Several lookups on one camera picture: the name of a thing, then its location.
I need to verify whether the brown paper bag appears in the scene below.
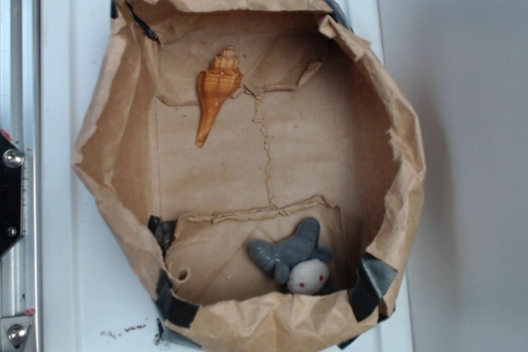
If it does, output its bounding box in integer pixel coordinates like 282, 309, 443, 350
73, 0, 426, 351

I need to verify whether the grey plush mouse toy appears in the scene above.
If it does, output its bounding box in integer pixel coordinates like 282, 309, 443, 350
248, 217, 333, 295

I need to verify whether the orange spiral conch shell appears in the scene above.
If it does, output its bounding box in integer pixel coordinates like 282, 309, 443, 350
196, 45, 243, 148

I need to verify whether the aluminium frame rail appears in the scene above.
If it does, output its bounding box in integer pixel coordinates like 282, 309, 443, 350
1, 0, 42, 351

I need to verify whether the white plastic tray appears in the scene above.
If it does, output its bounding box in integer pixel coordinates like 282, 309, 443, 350
40, 0, 413, 351

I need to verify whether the black mounting bracket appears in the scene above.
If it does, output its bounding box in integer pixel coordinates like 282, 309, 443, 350
0, 129, 25, 258

